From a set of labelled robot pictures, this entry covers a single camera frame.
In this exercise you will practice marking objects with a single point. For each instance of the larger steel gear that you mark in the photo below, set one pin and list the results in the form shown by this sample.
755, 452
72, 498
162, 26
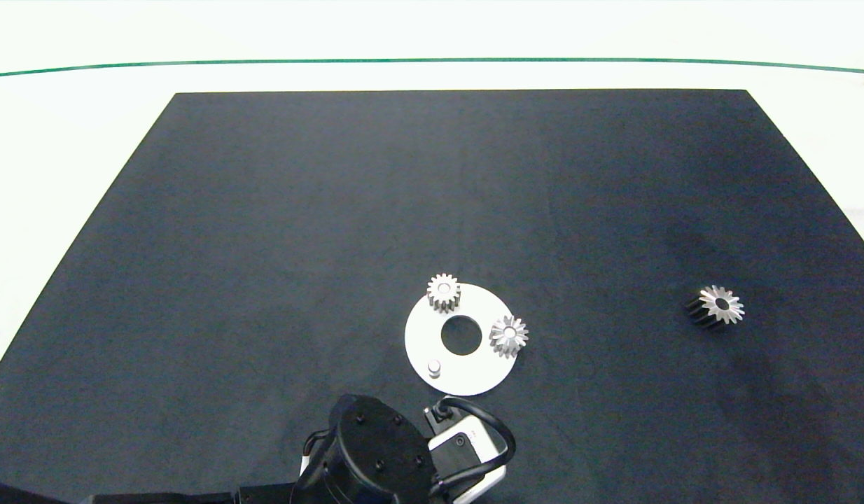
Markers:
734, 306

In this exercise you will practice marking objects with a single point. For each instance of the round white plate with pins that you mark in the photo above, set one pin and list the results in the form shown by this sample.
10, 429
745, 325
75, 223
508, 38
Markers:
475, 372

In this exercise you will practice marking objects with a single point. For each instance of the boxy wrist camera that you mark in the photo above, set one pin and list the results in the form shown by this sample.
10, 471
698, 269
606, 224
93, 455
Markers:
467, 451

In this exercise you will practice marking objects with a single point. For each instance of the small steel gear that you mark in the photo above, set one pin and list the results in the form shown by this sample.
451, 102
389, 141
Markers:
500, 329
434, 287

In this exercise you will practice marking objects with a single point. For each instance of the dark mat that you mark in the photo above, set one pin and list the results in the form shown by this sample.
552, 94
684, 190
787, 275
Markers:
264, 245

